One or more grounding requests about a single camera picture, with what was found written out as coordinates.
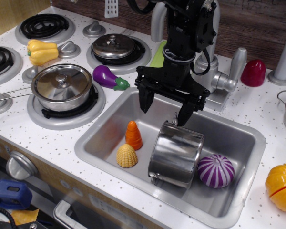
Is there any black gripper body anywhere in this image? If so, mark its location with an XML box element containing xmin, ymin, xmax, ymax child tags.
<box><xmin>135</xmin><ymin>58</ymin><xmax>210</xmax><ymax>112</ymax></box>

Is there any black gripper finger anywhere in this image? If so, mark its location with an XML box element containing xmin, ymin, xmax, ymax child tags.
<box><xmin>177</xmin><ymin>95</ymin><xmax>196</xmax><ymax>126</ymax></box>
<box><xmin>138</xmin><ymin>82</ymin><xmax>154</xmax><ymax>113</ymax></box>

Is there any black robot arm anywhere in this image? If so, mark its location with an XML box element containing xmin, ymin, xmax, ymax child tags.
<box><xmin>135</xmin><ymin>0</ymin><xmax>217</xmax><ymax>126</ymax></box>

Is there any stainless steel sink basin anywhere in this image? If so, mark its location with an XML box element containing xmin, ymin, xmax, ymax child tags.
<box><xmin>75</xmin><ymin>88</ymin><xmax>266</xmax><ymax>229</ymax></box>

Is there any lidded steel pot on burner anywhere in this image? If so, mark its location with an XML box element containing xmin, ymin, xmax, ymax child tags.
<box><xmin>31</xmin><ymin>64</ymin><xmax>95</xmax><ymax>112</ymax></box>

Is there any rear right stove burner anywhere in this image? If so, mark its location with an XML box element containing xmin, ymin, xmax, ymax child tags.
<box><xmin>86</xmin><ymin>36</ymin><xmax>152</xmax><ymax>75</ymax></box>

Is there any stove burner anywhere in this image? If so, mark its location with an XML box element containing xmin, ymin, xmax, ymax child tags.
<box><xmin>27</xmin><ymin>82</ymin><xmax>105</xmax><ymax>130</ymax></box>
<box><xmin>86</xmin><ymin>36</ymin><xmax>152</xmax><ymax>75</ymax></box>

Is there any silver toy faucet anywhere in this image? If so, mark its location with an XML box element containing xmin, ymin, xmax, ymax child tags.
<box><xmin>151</xmin><ymin>3</ymin><xmax>247</xmax><ymax>112</ymax></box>

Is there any orange toy carrot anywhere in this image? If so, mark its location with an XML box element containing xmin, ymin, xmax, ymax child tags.
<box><xmin>125</xmin><ymin>121</ymin><xmax>143</xmax><ymax>150</ymax></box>

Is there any purple toy eggplant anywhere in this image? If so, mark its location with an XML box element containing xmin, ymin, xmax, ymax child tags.
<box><xmin>92</xmin><ymin>65</ymin><xmax>130</xmax><ymax>91</ymax></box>

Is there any steel lid on rear burner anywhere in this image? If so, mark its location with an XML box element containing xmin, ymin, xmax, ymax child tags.
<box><xmin>92</xmin><ymin>34</ymin><xmax>136</xmax><ymax>59</ymax></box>

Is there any yellow toy corn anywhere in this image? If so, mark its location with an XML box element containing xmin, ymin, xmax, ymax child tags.
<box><xmin>116</xmin><ymin>144</ymin><xmax>138</xmax><ymax>168</ymax></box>

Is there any purple striped toy onion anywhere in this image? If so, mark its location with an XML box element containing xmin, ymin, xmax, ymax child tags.
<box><xmin>197</xmin><ymin>154</ymin><xmax>235</xmax><ymax>188</ymax></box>

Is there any red toy pepper half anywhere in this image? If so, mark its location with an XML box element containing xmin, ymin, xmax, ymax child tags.
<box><xmin>240</xmin><ymin>59</ymin><xmax>266</xmax><ymax>87</ymax></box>

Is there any silver stove knob rear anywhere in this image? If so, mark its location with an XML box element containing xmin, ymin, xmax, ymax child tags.
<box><xmin>82</xmin><ymin>21</ymin><xmax>106</xmax><ymax>38</ymax></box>

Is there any silver stove knob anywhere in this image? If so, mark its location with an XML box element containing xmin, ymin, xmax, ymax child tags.
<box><xmin>82</xmin><ymin>21</ymin><xmax>106</xmax><ymax>38</ymax></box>
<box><xmin>22</xmin><ymin>65</ymin><xmax>42</xmax><ymax>84</ymax></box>
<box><xmin>58</xmin><ymin>41</ymin><xmax>81</xmax><ymax>59</ymax></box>
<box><xmin>0</xmin><ymin>93</ymin><xmax>13</xmax><ymax>114</ymax></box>

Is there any silver stove knob middle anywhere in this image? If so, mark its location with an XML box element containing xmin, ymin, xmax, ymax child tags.
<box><xmin>58</xmin><ymin>41</ymin><xmax>81</xmax><ymax>59</ymax></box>

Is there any white slotted spatula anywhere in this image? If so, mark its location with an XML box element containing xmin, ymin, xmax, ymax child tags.
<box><xmin>104</xmin><ymin>0</ymin><xmax>119</xmax><ymax>19</ymax></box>

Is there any front right stove burner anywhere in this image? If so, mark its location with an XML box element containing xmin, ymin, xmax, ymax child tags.
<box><xmin>27</xmin><ymin>82</ymin><xmax>105</xmax><ymax>130</ymax></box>

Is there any yellow toy bell pepper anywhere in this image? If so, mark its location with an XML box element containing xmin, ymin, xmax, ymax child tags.
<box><xmin>27</xmin><ymin>39</ymin><xmax>59</xmax><ymax>66</ymax></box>

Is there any orange toy pumpkin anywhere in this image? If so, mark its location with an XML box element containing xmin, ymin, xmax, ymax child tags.
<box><xmin>265</xmin><ymin>163</ymin><xmax>286</xmax><ymax>212</ymax></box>

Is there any black coil burner rear left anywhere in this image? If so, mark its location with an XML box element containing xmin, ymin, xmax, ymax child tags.
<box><xmin>15</xmin><ymin>13</ymin><xmax>75</xmax><ymax>45</ymax></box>

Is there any black coil burner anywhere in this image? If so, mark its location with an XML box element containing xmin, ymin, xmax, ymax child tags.
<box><xmin>0</xmin><ymin>46</ymin><xmax>23</xmax><ymax>85</ymax></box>
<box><xmin>15</xmin><ymin>13</ymin><xmax>75</xmax><ymax>45</ymax></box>

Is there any black coil burner far left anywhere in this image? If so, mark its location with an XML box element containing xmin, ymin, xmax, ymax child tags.
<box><xmin>0</xmin><ymin>46</ymin><xmax>23</xmax><ymax>85</ymax></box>

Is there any silver oven dial knob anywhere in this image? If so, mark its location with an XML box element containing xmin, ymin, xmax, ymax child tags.
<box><xmin>6</xmin><ymin>151</ymin><xmax>38</xmax><ymax>180</ymax></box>

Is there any silver stove knob front left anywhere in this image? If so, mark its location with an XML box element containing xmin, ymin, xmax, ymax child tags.
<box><xmin>0</xmin><ymin>93</ymin><xmax>13</xmax><ymax>114</ymax></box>

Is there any blue clamp tool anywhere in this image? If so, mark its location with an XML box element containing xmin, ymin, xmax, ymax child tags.
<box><xmin>0</xmin><ymin>179</ymin><xmax>32</xmax><ymax>210</ymax></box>

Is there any yellow cloth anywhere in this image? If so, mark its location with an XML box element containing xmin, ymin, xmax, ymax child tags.
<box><xmin>11</xmin><ymin>209</ymin><xmax>39</xmax><ymax>226</ymax></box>

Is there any thin steel pan handle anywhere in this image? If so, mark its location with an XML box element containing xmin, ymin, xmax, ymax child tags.
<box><xmin>0</xmin><ymin>87</ymin><xmax>33</xmax><ymax>102</ymax></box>

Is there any silver oven door handle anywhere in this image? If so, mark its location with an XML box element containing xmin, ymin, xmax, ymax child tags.
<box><xmin>53</xmin><ymin>200</ymin><xmax>87</xmax><ymax>229</ymax></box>

